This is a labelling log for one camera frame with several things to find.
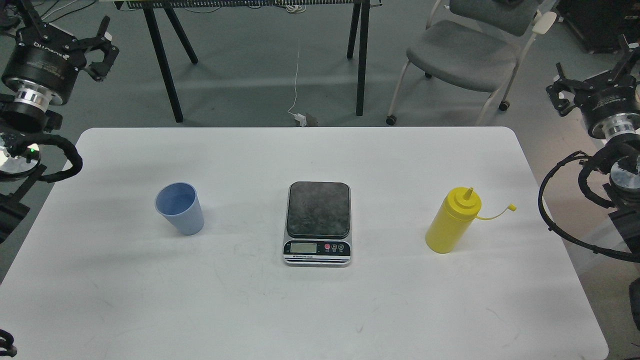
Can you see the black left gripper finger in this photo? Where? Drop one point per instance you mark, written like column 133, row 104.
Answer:
column 98, row 70
column 16, row 11

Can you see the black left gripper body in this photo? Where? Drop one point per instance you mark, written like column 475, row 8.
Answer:
column 45, row 64

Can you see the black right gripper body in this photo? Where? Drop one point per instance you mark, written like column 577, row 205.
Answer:
column 609, row 109

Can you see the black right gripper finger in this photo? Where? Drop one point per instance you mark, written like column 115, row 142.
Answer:
column 561, row 86
column 630, row 56

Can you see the blue ribbed plastic cup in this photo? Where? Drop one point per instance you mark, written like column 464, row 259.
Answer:
column 179, row 204

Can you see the yellow squeeze bottle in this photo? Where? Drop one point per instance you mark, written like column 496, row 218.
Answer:
column 458, row 210

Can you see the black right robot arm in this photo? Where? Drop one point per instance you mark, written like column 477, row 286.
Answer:
column 609, row 179

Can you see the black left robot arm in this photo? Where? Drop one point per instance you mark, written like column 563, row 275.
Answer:
column 30, row 152

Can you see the digital kitchen scale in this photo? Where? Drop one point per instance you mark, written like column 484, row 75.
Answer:
column 318, row 225

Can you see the black cabinet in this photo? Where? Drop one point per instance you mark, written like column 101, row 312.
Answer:
column 597, row 24

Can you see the black trestle table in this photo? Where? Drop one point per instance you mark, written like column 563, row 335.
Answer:
column 214, row 62

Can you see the grey office chair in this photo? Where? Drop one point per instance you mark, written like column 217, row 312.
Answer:
column 472, row 59

